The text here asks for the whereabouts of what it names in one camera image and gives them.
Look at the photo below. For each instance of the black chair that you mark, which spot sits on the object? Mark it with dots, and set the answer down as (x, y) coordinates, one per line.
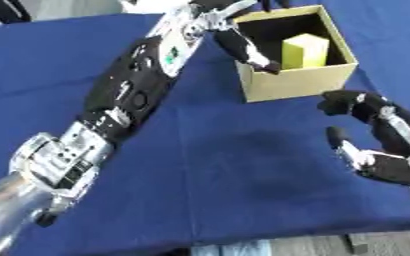
(5, 10)

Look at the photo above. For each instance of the yellow rectangular block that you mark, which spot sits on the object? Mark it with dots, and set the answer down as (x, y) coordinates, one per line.
(305, 50)

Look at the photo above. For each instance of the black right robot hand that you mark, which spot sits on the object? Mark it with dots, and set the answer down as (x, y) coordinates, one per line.
(383, 126)

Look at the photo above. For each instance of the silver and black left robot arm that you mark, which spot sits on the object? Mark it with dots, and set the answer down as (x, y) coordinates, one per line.
(127, 90)

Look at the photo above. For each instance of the tan cardboard box black inside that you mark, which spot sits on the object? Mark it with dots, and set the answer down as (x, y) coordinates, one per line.
(299, 53)

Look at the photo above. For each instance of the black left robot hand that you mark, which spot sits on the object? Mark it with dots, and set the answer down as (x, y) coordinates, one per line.
(237, 43)

